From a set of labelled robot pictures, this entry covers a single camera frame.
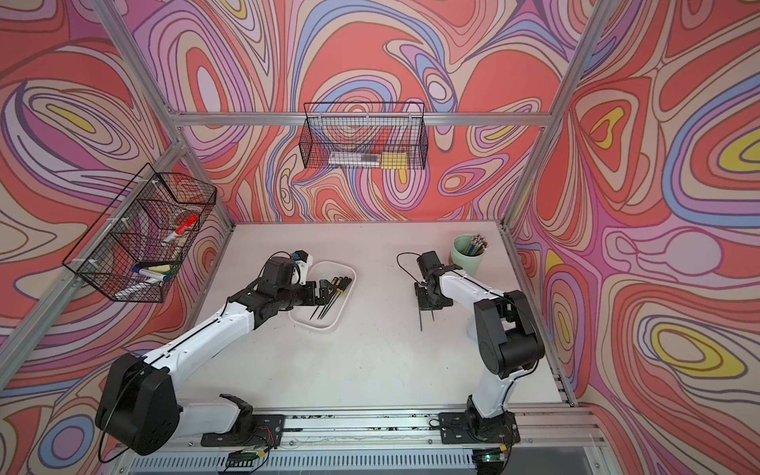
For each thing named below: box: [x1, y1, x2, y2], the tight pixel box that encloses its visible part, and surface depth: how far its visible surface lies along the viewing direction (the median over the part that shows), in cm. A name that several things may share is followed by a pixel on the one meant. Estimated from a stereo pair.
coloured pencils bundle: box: [463, 233, 489, 256], surface depth 92 cm
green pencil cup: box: [451, 233, 486, 277], surface depth 95 cm
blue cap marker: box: [131, 266, 171, 283], surface depth 72 cm
